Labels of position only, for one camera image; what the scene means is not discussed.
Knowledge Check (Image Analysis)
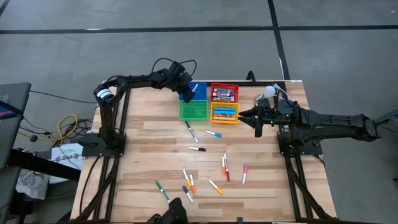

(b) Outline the white patterned cloth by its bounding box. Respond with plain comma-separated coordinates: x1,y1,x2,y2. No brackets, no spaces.
15,169,50,200

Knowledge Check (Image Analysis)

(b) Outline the thin red white marker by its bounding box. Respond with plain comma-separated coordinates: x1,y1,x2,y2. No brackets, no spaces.
223,153,230,182

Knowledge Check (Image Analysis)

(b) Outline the red plastic mesh basket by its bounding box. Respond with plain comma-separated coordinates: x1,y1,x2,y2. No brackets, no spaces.
210,83,239,103

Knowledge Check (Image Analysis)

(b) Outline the blue plastic mesh basket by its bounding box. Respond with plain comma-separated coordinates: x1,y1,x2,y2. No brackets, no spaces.
178,82,208,101

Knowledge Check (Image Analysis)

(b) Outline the green plastic mesh basket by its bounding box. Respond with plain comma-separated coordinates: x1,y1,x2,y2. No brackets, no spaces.
178,100,209,122

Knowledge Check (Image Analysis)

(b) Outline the black floor cable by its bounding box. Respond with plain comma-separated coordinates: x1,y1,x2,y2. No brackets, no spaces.
29,90,99,105

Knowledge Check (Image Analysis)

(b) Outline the yellow plastic mesh basket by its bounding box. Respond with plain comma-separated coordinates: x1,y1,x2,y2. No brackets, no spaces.
210,101,241,125

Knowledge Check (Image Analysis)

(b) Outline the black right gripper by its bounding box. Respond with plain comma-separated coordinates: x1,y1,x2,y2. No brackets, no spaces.
238,98,281,138

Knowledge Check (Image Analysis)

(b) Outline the white printed paper sheet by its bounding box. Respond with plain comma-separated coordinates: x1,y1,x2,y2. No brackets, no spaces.
49,143,85,185

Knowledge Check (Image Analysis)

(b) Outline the thin yellow white marker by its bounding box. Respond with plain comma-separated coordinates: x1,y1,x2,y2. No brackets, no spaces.
208,179,224,195
182,169,192,188

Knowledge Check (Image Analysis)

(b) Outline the long thin navy marker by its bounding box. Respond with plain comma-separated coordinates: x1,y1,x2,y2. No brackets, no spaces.
185,120,199,144

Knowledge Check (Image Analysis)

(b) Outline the laptop with coloured screen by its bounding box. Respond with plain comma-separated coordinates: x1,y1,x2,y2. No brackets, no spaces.
0,101,24,121

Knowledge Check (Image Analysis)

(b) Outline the thin purple white marker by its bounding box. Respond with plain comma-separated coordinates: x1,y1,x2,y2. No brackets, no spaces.
182,185,195,204

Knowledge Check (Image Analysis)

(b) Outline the white bulb brass lamp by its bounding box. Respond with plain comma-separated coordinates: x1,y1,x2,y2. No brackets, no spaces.
254,85,277,106

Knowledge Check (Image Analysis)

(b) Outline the black stand beam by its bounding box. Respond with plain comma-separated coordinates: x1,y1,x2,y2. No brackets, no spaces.
7,148,82,182

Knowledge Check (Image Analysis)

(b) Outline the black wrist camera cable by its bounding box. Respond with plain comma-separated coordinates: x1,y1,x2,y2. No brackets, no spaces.
151,57,198,78

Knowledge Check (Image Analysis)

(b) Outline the white coiled power cable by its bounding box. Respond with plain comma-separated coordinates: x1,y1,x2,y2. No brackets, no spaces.
273,83,295,103

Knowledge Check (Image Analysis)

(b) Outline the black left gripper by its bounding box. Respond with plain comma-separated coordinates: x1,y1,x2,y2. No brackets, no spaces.
167,60,196,104

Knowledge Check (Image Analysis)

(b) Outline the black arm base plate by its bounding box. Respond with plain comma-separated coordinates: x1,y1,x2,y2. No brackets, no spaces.
77,133,127,157
277,130,324,157

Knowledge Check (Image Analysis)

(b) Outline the black floor stand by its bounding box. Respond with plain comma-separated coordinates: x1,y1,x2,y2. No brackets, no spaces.
376,107,398,133

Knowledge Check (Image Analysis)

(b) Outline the dark grey side desk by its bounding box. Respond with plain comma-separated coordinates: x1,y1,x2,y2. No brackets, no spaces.
0,82,32,170

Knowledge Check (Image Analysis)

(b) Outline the thin green white marker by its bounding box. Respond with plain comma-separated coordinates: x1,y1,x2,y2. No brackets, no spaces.
155,180,171,203

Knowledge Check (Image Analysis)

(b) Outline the yellow coiled cable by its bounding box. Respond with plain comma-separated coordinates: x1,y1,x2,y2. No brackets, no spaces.
57,114,78,144

